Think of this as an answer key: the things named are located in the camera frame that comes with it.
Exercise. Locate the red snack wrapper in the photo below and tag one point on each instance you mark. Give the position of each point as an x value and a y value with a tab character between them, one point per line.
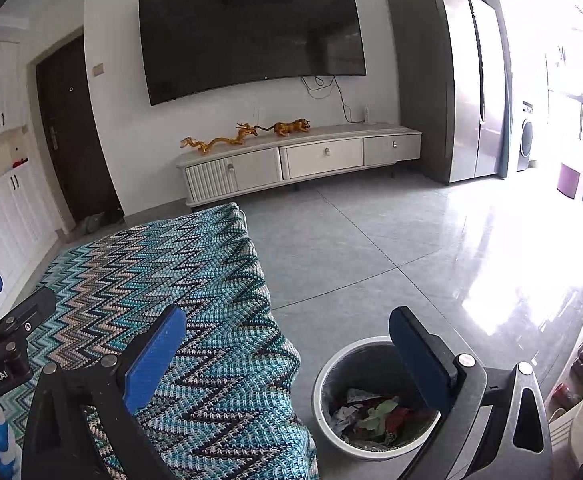
398	418

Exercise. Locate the silver double-door refrigerator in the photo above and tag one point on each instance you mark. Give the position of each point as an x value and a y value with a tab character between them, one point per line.
437	60

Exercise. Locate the white wall cupboard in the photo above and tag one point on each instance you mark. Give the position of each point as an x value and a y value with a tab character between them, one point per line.
27	222

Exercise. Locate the purple round stool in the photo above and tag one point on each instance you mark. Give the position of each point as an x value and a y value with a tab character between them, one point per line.
568	181

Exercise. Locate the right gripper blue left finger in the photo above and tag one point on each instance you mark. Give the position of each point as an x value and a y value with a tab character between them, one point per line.
148	356

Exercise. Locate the golden tiger figurine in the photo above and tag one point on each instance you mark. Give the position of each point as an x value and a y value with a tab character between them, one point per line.
300	125

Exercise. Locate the green paper wrapper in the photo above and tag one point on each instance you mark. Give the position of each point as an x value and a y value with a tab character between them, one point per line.
376	418

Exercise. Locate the round grey trash bin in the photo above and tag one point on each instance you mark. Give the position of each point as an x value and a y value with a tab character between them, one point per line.
366	373

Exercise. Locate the golden dragon figurine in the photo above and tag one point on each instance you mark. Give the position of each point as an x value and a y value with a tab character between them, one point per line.
243	131

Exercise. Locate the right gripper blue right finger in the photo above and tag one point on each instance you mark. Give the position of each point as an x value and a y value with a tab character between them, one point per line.
427	359

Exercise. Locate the dark brown entrance door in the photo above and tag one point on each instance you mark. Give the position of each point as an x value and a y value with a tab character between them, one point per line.
71	135

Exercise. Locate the white low TV cabinet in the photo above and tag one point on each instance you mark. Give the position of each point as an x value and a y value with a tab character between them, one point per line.
271	161

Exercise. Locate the teal zigzag knitted blanket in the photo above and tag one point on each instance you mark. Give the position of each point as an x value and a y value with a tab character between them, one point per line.
223	409

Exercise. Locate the large black wall television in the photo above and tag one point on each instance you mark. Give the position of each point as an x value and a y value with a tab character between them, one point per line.
192	46

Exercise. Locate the front-load washing machine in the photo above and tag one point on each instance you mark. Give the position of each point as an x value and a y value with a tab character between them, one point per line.
526	138

